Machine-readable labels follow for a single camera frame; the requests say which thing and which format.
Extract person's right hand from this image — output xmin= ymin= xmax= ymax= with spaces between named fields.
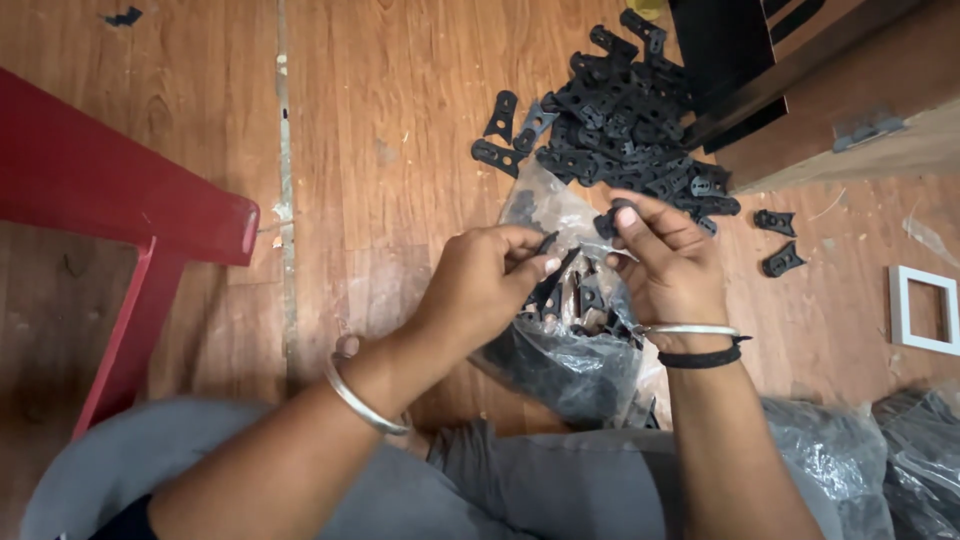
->
xmin=603 ymin=189 xmax=735 ymax=336

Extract person's left hand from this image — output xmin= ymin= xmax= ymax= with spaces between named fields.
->
xmin=390 ymin=223 xmax=564 ymax=376

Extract small black plastic bracket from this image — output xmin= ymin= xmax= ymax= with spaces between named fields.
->
xmin=593 ymin=199 xmax=637 ymax=242

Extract long black plastic bracket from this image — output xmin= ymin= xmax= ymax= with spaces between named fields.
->
xmin=523 ymin=231 xmax=583 ymax=312

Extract thin silver bangle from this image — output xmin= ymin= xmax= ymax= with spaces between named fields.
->
xmin=631 ymin=322 xmax=744 ymax=339

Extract black wrist band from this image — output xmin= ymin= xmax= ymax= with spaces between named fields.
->
xmin=657 ymin=335 xmax=754 ymax=371

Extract clear plastic bag of brackets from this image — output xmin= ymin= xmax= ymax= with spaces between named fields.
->
xmin=468 ymin=157 xmax=674 ymax=433

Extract wide silver bangle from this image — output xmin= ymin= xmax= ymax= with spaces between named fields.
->
xmin=324 ymin=348 xmax=414 ymax=438

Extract heap of black plastic brackets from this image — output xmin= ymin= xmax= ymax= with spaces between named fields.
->
xmin=536 ymin=7 xmax=742 ymax=237

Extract person's grey trousers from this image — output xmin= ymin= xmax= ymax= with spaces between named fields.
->
xmin=18 ymin=396 xmax=849 ymax=540

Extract black flat panel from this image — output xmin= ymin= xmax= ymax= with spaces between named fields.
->
xmin=667 ymin=0 xmax=790 ymax=155

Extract grey metal hinge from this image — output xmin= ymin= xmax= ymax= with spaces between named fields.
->
xmin=831 ymin=111 xmax=906 ymax=155

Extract grey plastic bag of parts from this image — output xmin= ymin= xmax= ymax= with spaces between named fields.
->
xmin=872 ymin=384 xmax=960 ymax=540
xmin=759 ymin=396 xmax=895 ymax=540

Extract brown wooden cabinet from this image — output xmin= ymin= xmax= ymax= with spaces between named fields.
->
xmin=678 ymin=0 xmax=960 ymax=198

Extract clear plastic scrap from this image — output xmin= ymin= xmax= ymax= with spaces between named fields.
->
xmin=902 ymin=216 xmax=960 ymax=270

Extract red plastic stool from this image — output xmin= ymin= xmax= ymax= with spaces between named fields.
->
xmin=0 ymin=66 xmax=262 ymax=442

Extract white square frame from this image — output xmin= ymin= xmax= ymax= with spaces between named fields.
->
xmin=888 ymin=264 xmax=960 ymax=357

